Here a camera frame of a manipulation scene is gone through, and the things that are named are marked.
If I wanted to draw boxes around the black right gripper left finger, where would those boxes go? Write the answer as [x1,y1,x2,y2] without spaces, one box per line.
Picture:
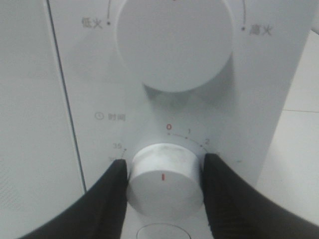
[23,159,128,239]

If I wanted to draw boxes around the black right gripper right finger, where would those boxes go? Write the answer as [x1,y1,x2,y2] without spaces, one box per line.
[203,153,319,239]

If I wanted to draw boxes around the round white door button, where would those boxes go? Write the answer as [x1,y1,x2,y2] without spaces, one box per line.
[136,222,209,239]

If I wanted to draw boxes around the white microwave door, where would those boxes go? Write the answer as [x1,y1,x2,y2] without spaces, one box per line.
[0,0,84,239]

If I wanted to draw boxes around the white microwave knob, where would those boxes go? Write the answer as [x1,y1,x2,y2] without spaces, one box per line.
[127,143,203,220]
[116,0,234,92]

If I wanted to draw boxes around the white microwave oven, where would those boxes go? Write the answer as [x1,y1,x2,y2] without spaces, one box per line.
[0,0,312,239]

